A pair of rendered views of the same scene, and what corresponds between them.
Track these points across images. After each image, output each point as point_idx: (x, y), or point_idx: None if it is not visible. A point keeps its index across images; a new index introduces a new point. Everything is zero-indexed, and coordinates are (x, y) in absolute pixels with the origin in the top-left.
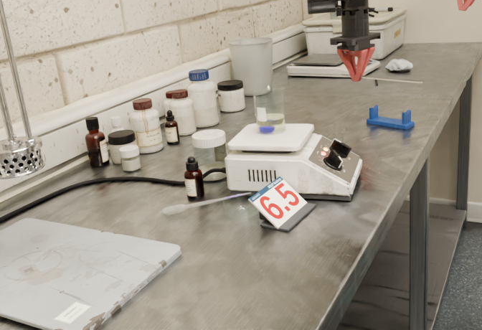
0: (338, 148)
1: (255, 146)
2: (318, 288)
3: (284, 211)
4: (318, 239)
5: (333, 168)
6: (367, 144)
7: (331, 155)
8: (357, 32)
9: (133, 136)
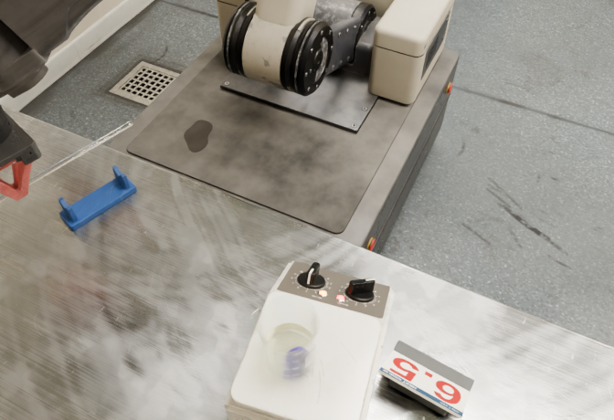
0: (315, 277)
1: (367, 385)
2: (596, 357)
3: (437, 379)
4: (490, 347)
5: (374, 294)
6: (179, 246)
7: (358, 288)
8: (6, 127)
9: None
